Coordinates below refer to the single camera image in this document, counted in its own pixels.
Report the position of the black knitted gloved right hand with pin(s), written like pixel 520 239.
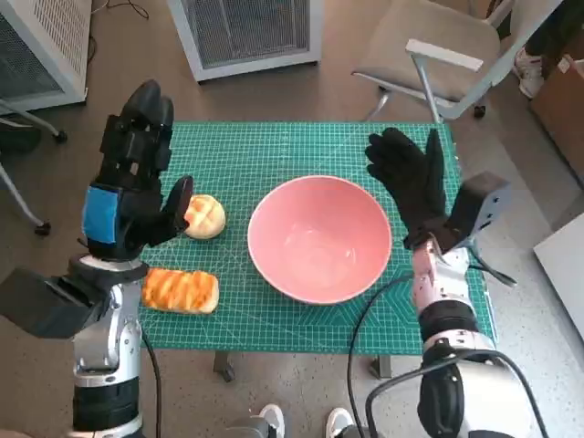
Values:
pixel 415 182

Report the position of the bare black left hand blue tape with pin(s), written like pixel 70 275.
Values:
pixel 128 201

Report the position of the rectangular toy bread loaf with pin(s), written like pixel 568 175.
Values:
pixel 182 292

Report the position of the pink bowl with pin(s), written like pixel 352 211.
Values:
pixel 319 237

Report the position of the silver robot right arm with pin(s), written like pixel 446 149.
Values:
pixel 442 292

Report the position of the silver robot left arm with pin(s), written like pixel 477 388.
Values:
pixel 105 337

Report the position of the round toy bread bun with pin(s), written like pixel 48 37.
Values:
pixel 207 219

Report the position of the grey-legged swivel chair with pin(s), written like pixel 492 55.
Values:
pixel 18 139

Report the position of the beige office chair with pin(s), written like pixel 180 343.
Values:
pixel 433 45

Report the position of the green cutting mat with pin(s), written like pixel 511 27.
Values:
pixel 274 150

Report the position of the brown cardboard box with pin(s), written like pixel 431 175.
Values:
pixel 561 114

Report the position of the white side table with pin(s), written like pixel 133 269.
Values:
pixel 566 274

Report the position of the white perforated metal cabinet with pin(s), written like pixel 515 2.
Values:
pixel 59 27
pixel 246 32

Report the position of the white grey robot left foot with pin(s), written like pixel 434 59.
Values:
pixel 274 417

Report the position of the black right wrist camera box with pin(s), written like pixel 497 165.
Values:
pixel 474 205

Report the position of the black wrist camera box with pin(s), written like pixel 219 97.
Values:
pixel 45 305
pixel 474 205

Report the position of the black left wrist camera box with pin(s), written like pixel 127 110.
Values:
pixel 45 305

